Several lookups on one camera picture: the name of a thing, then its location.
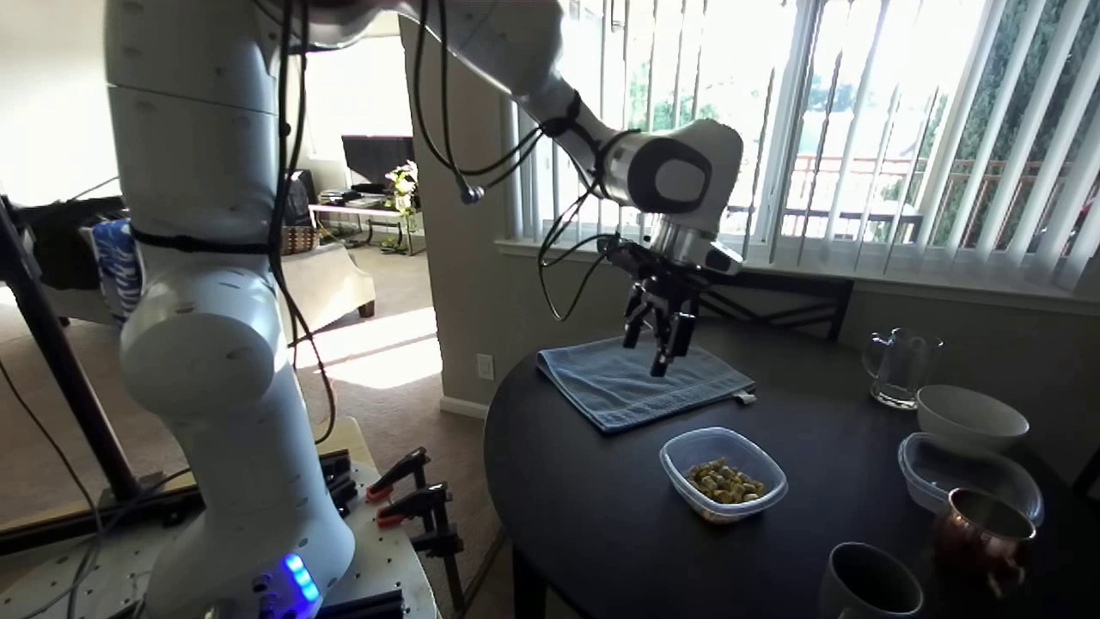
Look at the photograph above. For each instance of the blue folded towel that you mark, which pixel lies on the blue folded towel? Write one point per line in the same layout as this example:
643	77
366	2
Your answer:
621	390

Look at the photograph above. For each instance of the copper mug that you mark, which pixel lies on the copper mug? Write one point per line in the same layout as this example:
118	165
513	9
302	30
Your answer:
985	538

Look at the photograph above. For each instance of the empty clear plastic container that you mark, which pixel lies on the empty clear plastic container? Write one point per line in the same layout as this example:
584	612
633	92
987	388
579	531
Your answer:
932	468

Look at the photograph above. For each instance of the black tripod stand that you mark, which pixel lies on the black tripod stand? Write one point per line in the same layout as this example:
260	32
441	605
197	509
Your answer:
58	344

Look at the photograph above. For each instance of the grey ceramic mug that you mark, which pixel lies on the grey ceramic mug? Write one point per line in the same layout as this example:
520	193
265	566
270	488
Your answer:
870	585

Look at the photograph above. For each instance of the black wooden chair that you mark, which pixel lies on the black wooden chair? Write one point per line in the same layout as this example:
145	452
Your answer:
794	302

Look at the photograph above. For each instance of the clear glass cup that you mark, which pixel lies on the clear glass cup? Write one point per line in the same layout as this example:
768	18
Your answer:
898	366

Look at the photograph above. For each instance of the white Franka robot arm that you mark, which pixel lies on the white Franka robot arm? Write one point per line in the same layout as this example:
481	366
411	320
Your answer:
208	344

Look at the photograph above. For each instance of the robot mounting stand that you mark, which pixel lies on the robot mounting stand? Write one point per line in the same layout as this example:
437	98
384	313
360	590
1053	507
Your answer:
381	538

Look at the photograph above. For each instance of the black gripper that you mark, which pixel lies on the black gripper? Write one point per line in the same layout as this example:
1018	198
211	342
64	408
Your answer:
670	283

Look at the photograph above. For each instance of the white ceramic bowl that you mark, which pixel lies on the white ceramic bowl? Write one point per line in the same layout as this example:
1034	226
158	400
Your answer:
967	417

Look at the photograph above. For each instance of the white vertical window blinds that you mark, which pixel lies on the white vertical window blinds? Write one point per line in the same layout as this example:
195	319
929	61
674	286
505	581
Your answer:
917	140

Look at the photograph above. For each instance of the clear plastic container bowl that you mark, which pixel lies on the clear plastic container bowl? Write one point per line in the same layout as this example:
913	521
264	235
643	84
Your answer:
687	452

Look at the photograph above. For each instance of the yellow candies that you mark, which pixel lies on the yellow candies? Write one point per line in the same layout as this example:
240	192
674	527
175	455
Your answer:
726	484

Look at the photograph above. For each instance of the white wall outlet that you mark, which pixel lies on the white wall outlet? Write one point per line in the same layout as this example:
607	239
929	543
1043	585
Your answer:
482	366

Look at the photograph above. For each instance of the black monitor screen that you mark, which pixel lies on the black monitor screen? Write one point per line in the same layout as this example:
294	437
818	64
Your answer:
375	155

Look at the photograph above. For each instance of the water bottle pack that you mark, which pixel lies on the water bottle pack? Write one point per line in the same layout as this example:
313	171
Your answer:
114	263

